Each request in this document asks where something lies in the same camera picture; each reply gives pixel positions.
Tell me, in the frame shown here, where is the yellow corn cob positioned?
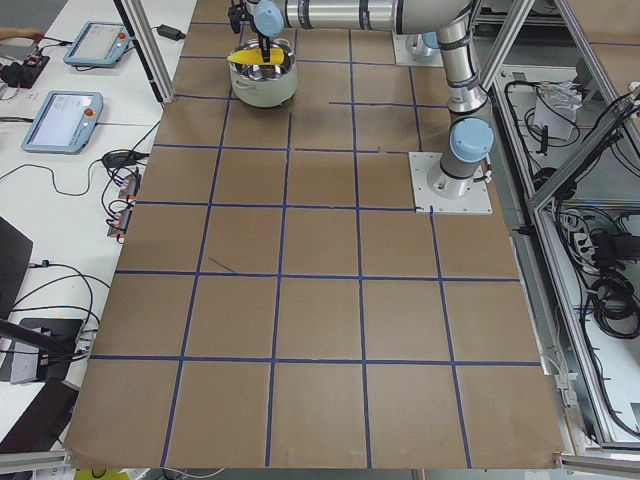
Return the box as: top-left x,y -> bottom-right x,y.
227,48 -> 285,66

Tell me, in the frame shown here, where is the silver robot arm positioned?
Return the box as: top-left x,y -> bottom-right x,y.
243,0 -> 494,199

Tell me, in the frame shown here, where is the pale green steel pot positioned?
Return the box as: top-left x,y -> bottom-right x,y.
229,38 -> 298,108

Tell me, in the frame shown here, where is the black power adapter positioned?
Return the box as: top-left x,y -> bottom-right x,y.
156,24 -> 186,41

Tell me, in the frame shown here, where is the far teach pendant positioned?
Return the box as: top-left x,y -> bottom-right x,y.
63,21 -> 130,68

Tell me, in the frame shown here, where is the teach pendant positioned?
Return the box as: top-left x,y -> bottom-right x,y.
21,90 -> 103,154
63,21 -> 130,68

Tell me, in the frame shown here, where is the near teach pendant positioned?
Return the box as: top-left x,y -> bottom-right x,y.
21,90 -> 103,154

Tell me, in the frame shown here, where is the brown paper table cover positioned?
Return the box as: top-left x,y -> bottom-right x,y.
65,1 -> 563,469

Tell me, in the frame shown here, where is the black monitor stand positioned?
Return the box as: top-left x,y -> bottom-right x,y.
1,220 -> 83,384

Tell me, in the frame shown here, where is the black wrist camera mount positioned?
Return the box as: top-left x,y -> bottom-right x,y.
227,0 -> 248,34

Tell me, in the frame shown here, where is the aluminium frame post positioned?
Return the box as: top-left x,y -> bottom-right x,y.
113,0 -> 175,105

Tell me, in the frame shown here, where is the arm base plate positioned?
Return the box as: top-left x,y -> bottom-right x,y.
409,152 -> 492,215
393,32 -> 443,68

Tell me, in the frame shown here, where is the coiled black cable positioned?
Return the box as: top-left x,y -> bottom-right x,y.
584,277 -> 640,341

